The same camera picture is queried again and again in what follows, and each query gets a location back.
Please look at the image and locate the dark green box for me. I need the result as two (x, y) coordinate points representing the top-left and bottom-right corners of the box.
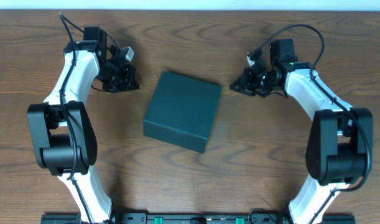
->
(143, 72), (222, 153)

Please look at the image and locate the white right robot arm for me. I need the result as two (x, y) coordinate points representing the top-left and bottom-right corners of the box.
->
(229, 39), (373, 223)

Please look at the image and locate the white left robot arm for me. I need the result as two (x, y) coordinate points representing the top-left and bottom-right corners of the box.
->
(27, 27), (139, 223)

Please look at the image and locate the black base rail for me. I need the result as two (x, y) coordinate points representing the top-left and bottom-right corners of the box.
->
(40, 212), (356, 224)

